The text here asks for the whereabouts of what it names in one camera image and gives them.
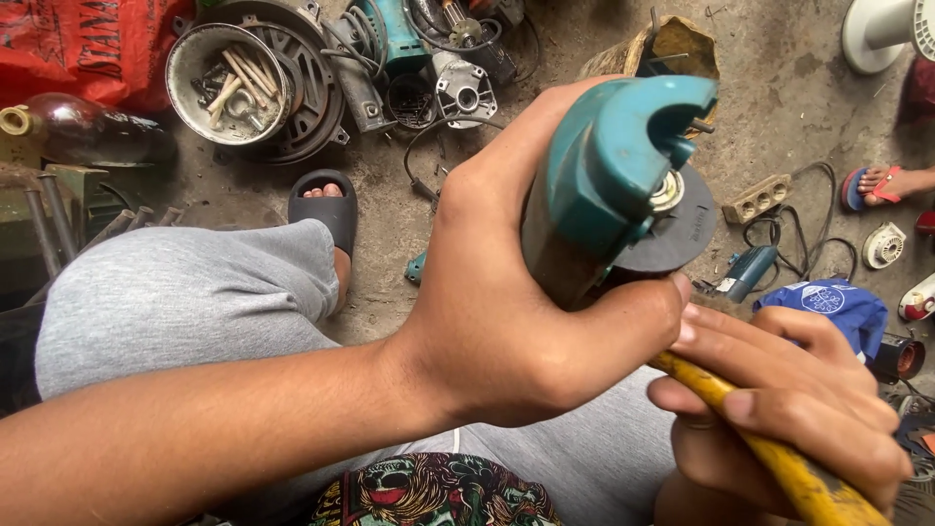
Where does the person's right hand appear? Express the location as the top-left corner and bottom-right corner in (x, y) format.
(646, 301), (916, 526)

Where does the person's left hand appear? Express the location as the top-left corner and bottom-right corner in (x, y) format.
(393, 75), (693, 431)

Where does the yellow handled screwdriver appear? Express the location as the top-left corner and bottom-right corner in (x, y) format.
(646, 351), (894, 526)

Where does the teal angle grinder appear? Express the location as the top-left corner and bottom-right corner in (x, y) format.
(520, 75), (720, 311)

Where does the black cylindrical motor part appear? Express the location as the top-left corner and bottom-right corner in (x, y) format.
(871, 332), (927, 386)

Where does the blue plastic bag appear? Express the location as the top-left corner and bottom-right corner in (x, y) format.
(754, 278), (891, 364)

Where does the white and red tool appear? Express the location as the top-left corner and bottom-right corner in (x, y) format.
(898, 272), (935, 323)

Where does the small blue power tool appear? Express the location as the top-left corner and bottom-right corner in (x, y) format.
(692, 244), (780, 305)

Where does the white round vented cover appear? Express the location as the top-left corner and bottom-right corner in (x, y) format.
(861, 221), (908, 270)

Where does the person's patterned shirt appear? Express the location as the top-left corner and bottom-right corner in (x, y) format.
(307, 451), (563, 526)

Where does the black slide sandal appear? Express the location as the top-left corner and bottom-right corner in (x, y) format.
(287, 169), (359, 261)

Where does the beige power strip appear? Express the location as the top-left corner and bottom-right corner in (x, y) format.
(722, 173), (793, 225)

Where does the blue and red flip-flop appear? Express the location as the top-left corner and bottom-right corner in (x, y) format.
(840, 166), (904, 213)

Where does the grey metal gear housing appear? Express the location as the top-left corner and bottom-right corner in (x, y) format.
(430, 50), (500, 130)

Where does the black tool with rotor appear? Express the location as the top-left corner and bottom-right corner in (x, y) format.
(403, 0), (543, 87)

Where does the black round motor housing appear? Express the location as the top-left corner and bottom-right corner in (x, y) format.
(171, 0), (352, 166)

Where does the teal power tool body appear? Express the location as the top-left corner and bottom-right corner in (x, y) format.
(320, 0), (439, 134)

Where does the wooden block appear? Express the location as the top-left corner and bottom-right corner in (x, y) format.
(579, 13), (721, 141)

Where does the metal bowl of bolts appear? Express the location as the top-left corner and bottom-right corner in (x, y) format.
(166, 23), (295, 146)

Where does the white fan base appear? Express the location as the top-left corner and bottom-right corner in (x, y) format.
(841, 0), (935, 76)

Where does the dark glass bottle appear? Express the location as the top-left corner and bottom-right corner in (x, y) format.
(0, 93), (178, 168)

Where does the green metal machine with rods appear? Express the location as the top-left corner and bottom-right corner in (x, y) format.
(0, 163), (185, 311)

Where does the red plastic bag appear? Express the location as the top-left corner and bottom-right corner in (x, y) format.
(0, 0), (197, 114)

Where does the thin black cable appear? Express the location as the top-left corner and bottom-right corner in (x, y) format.
(402, 114), (506, 207)

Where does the black power strip cable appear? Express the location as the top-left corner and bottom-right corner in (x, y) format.
(741, 161), (860, 283)

